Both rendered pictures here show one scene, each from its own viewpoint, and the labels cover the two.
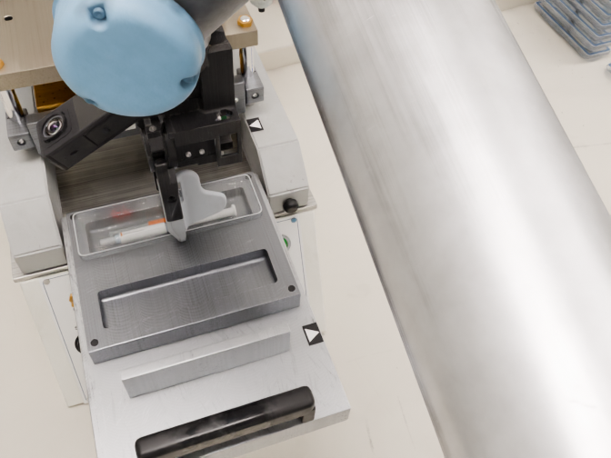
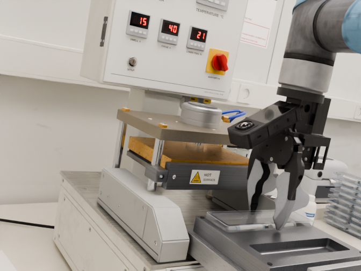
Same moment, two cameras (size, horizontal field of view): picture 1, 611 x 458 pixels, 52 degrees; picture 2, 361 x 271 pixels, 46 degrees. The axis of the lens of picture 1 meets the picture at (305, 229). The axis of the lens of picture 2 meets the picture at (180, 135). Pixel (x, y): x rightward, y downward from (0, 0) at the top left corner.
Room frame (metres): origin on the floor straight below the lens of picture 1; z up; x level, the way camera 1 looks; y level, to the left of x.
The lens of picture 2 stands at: (-0.22, 0.41, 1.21)
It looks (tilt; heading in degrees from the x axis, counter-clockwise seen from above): 9 degrees down; 349
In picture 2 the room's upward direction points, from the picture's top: 11 degrees clockwise
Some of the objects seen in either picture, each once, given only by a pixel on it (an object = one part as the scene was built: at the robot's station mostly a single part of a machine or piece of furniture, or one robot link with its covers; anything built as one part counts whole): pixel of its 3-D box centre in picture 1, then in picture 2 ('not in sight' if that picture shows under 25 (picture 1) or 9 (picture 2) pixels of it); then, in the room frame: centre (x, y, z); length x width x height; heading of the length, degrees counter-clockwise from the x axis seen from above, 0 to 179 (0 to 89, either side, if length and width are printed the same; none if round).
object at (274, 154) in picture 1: (259, 122); (261, 207); (0.57, 0.07, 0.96); 0.26 x 0.05 x 0.07; 23
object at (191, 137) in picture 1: (180, 100); (295, 129); (0.40, 0.11, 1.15); 0.09 x 0.08 x 0.12; 113
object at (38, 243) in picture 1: (26, 165); (138, 208); (0.47, 0.32, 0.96); 0.25 x 0.05 x 0.07; 23
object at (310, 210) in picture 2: not in sight; (305, 217); (0.99, -0.27, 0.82); 0.05 x 0.05 x 0.14
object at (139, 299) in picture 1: (180, 258); (279, 242); (0.35, 0.12, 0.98); 0.20 x 0.17 x 0.03; 113
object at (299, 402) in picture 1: (227, 428); not in sight; (0.18, 0.05, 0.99); 0.15 x 0.02 x 0.04; 113
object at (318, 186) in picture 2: not in sight; (309, 174); (1.38, -0.45, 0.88); 0.25 x 0.20 x 0.17; 22
